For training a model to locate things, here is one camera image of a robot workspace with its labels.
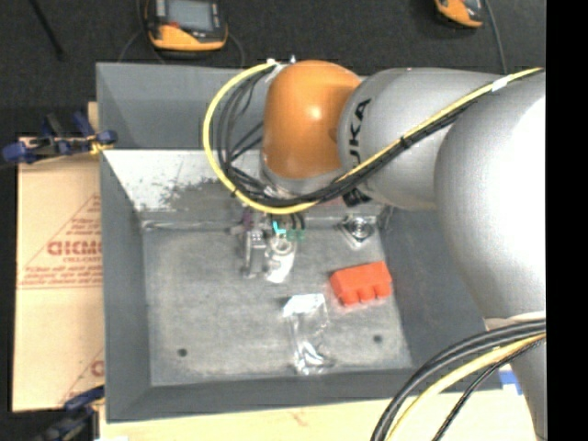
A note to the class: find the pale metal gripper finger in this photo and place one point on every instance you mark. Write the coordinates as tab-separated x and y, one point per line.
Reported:
282	264
253	255

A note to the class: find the grey metal bin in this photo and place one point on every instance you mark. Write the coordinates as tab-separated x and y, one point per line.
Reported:
206	301

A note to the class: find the clear plastic packet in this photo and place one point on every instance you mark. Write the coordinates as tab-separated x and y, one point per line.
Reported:
308	329

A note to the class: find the red toy brick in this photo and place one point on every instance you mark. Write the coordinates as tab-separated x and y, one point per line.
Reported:
360	283

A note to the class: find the brown cardboard board red print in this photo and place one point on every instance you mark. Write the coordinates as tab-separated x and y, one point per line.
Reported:
55	246

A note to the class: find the black cylinder on white bracket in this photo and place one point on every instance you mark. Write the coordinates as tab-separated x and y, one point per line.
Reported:
354	197

